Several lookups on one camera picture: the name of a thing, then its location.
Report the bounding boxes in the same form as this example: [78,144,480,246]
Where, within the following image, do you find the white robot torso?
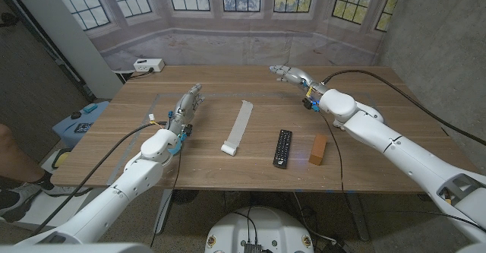
[204,206,315,253]

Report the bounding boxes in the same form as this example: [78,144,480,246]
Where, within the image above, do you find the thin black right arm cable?
[318,110,486,233]

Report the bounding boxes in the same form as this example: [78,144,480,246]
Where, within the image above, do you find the black TV remote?
[272,129,293,169]

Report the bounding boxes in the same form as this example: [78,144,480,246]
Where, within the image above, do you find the black round floor base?
[170,189,200,205]

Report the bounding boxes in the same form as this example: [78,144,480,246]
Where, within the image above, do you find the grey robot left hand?
[166,83,206,136]

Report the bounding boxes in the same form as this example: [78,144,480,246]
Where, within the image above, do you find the person's bare leg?
[0,123,45,184]

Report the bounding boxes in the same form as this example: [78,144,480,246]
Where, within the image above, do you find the white power strip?
[133,58,166,74]

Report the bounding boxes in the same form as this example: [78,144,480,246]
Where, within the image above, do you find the orange wooden block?
[308,132,328,166]

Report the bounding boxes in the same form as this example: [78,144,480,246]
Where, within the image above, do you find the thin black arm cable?
[150,141,184,248]
[318,110,486,233]

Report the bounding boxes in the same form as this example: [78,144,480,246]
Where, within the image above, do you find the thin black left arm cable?
[150,141,184,248]

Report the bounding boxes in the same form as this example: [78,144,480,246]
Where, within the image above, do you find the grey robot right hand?
[269,65,328,96]

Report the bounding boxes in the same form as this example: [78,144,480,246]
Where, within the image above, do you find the yellow black floor tool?
[51,148,73,170]

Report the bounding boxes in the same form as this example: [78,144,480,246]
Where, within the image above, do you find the white floor mat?
[14,150,100,226]

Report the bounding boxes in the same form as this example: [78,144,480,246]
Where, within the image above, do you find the grey black sneaker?
[0,171,92,223]

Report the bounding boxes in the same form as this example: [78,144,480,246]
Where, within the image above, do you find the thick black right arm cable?
[321,69,486,147]

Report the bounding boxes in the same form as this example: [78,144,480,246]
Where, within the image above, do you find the blue storage box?
[52,100,110,150]

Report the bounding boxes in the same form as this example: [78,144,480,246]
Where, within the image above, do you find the printed window backdrop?
[47,0,406,71]

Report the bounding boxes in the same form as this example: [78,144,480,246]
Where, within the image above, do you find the grey table leg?
[345,191,370,242]
[153,188,174,235]

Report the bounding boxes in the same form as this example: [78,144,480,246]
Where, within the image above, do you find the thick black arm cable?
[321,69,486,147]
[29,121,169,238]

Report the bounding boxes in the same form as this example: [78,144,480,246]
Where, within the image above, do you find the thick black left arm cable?
[29,121,169,238]

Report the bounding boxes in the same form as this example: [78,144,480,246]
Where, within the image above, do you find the white bandage roll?
[220,100,254,157]

